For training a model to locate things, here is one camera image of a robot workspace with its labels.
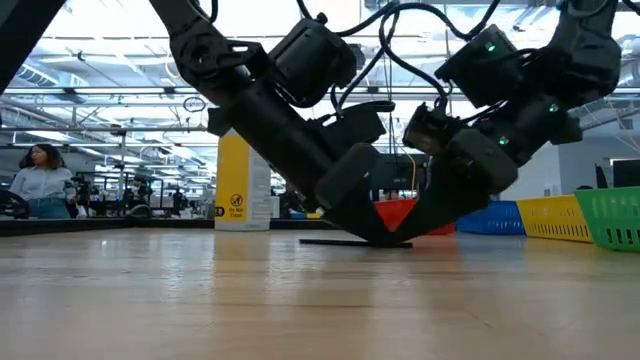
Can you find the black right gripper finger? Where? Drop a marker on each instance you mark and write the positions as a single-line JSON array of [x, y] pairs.
[[440, 220]]

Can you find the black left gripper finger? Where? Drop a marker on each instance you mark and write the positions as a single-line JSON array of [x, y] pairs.
[[365, 225]]

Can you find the black comb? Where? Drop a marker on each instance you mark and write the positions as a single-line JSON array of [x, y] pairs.
[[330, 242]]

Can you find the green plastic basket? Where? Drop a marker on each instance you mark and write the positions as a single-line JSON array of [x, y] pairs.
[[615, 220]]

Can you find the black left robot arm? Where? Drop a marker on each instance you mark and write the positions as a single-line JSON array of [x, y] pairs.
[[200, 45]]

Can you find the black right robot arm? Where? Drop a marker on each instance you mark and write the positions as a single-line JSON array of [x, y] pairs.
[[585, 55]]

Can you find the red plastic basket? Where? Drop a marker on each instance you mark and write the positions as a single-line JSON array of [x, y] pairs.
[[400, 212]]

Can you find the blue plastic basket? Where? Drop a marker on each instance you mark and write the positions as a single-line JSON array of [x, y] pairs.
[[495, 217]]

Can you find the white yellow wipes canister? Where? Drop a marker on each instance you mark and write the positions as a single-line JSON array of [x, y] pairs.
[[245, 190]]

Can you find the yellow plastic basket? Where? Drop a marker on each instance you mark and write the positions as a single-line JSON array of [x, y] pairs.
[[550, 217]]

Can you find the black computer monitor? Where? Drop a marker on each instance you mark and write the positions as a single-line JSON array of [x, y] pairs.
[[627, 172]]

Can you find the person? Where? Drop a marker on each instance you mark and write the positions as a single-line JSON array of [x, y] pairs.
[[42, 185]]

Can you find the black round object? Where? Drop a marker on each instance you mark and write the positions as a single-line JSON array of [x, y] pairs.
[[12, 205]]

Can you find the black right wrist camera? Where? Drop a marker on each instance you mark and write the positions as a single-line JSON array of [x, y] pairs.
[[430, 130]]

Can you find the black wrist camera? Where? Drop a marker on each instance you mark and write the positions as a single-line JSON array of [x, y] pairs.
[[430, 130], [355, 125]]

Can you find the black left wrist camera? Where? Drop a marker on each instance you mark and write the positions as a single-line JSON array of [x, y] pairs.
[[355, 125]]

